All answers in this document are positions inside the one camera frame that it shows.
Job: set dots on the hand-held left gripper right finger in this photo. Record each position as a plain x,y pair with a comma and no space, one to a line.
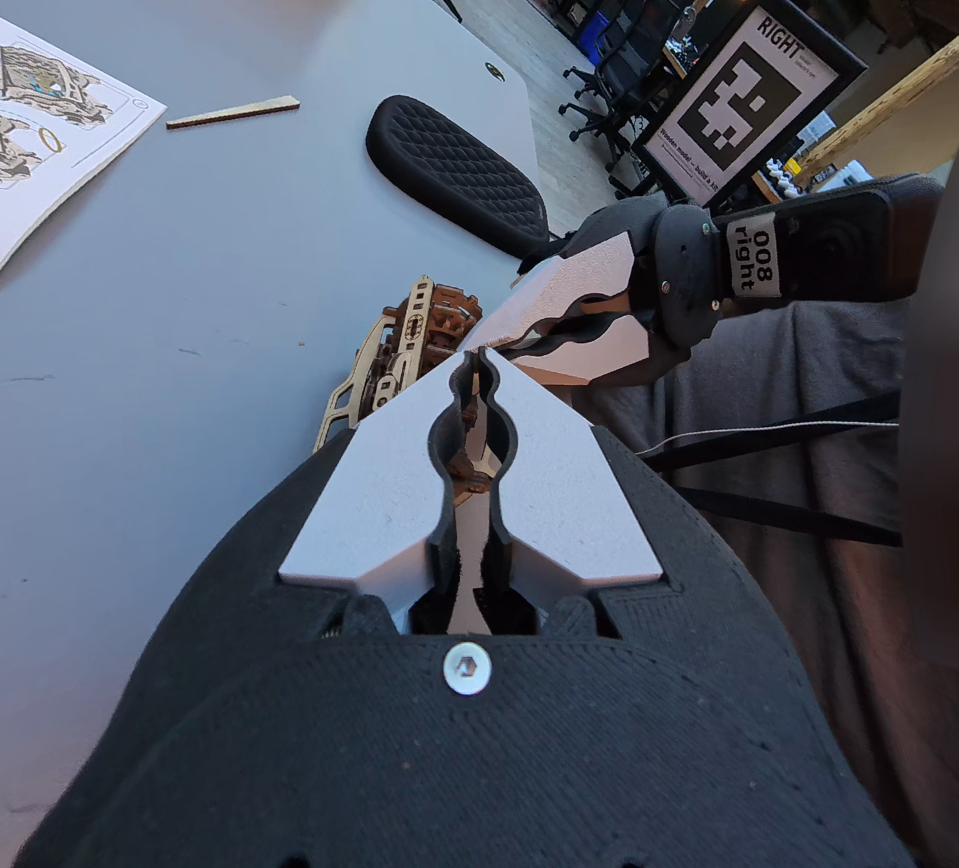
577,508

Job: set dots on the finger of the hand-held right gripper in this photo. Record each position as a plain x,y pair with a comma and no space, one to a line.
577,269
607,351

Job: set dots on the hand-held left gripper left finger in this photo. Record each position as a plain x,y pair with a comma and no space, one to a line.
359,508

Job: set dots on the wooden mechanical model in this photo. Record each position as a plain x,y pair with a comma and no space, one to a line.
419,313

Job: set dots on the thin wooden stick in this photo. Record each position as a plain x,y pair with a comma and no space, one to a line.
232,113

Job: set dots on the black chair seat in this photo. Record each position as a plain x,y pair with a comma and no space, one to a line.
449,164

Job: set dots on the round desk grommet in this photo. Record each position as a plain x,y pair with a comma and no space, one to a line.
494,71

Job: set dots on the black office chairs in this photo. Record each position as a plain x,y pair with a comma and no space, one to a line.
637,59

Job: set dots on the person's grey shirt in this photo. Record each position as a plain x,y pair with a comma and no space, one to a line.
787,583

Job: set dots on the blue plastic bin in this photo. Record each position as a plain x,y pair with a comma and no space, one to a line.
596,36

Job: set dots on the wooden beam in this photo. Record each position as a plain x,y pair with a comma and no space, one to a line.
884,104

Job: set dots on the illustrated instruction booklet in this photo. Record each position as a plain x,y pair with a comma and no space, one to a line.
67,156

